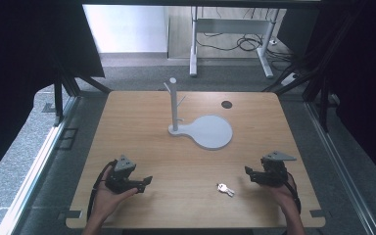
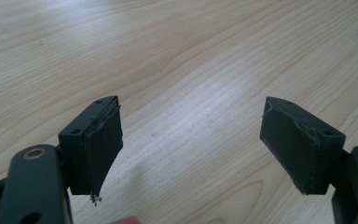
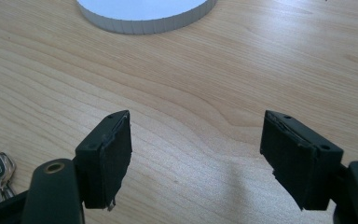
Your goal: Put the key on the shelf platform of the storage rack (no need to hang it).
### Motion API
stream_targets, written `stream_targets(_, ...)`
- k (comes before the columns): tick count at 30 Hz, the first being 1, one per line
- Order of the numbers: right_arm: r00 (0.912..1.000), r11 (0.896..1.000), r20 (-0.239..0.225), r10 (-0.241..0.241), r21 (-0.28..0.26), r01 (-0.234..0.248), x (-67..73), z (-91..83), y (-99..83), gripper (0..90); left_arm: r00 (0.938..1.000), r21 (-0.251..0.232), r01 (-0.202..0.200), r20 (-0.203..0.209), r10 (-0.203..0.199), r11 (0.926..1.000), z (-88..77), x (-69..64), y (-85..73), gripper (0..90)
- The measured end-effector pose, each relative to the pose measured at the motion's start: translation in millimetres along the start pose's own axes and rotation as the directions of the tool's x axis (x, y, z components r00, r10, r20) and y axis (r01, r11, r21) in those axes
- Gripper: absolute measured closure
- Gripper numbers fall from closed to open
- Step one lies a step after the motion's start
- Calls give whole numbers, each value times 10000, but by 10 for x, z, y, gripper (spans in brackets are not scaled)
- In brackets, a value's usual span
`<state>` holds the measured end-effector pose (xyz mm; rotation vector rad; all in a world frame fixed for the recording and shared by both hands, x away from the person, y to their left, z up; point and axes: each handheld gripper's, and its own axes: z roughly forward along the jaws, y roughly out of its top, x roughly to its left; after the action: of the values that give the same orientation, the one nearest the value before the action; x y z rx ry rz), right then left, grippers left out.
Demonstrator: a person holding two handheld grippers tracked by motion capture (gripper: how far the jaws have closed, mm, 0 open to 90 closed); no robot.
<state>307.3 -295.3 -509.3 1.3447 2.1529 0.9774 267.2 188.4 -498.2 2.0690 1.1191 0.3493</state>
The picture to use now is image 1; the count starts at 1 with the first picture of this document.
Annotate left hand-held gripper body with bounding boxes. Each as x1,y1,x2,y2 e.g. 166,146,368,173
104,154,145,194

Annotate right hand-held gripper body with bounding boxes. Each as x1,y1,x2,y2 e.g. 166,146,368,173
259,150,298,188

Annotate person's right hand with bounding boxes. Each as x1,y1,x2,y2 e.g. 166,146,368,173
263,177,300,214

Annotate person's left hand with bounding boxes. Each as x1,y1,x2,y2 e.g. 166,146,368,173
92,177,139,223

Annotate silver key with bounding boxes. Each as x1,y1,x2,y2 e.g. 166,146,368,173
216,182,236,198

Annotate white key stand with base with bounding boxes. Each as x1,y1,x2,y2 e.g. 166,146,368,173
163,76,234,151

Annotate white power strip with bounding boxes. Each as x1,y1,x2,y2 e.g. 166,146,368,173
280,72,300,87

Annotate black metal stand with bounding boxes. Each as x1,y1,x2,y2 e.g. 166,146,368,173
42,53,113,127
262,6,341,133

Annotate black curtain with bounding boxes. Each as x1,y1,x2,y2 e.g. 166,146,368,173
275,0,376,184
0,0,106,189

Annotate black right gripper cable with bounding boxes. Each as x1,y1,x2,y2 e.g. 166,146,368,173
285,170,303,214

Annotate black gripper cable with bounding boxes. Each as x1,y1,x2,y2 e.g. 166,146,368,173
86,159,118,221
285,170,303,214

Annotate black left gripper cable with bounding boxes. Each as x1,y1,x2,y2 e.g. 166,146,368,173
86,159,118,221

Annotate aluminium rail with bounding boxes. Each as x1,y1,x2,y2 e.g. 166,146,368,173
305,101,376,235
0,96,79,235

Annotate black floor cables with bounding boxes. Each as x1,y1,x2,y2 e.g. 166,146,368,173
196,8,297,71

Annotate white desk frame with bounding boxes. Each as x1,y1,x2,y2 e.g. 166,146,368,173
189,6,280,79

